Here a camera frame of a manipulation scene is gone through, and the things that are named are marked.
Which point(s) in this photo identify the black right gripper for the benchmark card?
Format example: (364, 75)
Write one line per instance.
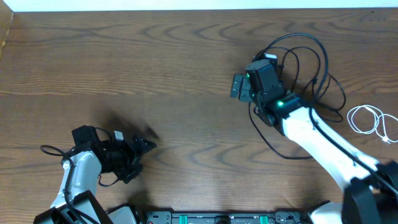
(242, 94)

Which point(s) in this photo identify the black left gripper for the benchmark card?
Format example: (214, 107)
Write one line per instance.
(134, 155)

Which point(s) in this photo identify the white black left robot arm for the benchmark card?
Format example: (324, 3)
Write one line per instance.
(83, 166)

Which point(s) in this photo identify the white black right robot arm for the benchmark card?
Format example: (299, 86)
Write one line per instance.
(369, 187)

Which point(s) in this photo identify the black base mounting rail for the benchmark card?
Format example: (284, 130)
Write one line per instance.
(280, 217)

